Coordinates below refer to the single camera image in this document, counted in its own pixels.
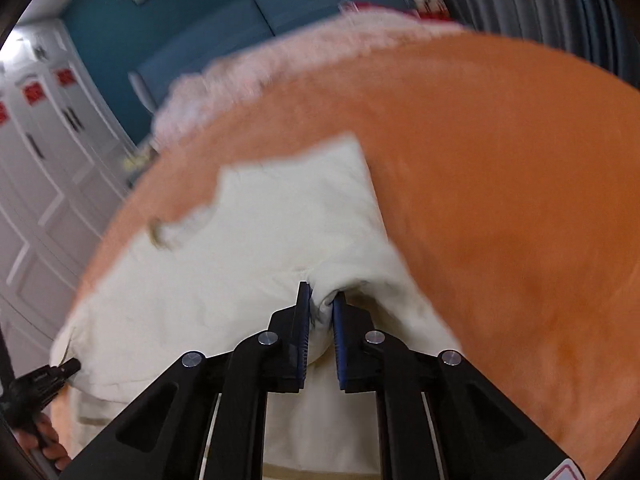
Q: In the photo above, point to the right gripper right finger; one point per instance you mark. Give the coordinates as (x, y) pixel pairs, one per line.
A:
(353, 361)

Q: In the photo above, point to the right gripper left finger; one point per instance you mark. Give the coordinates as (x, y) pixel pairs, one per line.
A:
(289, 360)

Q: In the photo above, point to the cream quilted jacket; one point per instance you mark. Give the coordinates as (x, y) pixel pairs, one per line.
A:
(215, 278)

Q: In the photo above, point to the person's left hand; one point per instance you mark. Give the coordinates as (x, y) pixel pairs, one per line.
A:
(46, 440)

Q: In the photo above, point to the orange velvet bedspread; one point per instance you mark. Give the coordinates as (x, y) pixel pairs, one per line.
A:
(507, 178)

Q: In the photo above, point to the white panelled wardrobe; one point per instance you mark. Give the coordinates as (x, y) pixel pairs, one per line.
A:
(62, 180)

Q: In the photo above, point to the pink floral quilt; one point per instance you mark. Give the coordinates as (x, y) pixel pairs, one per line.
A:
(359, 29)

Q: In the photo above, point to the blue upholstered headboard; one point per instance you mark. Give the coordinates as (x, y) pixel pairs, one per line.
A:
(238, 25)

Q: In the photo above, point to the red plush toy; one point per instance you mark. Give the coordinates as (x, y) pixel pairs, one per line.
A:
(432, 10)

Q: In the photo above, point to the grey curtain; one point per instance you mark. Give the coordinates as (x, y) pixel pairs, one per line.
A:
(594, 30)

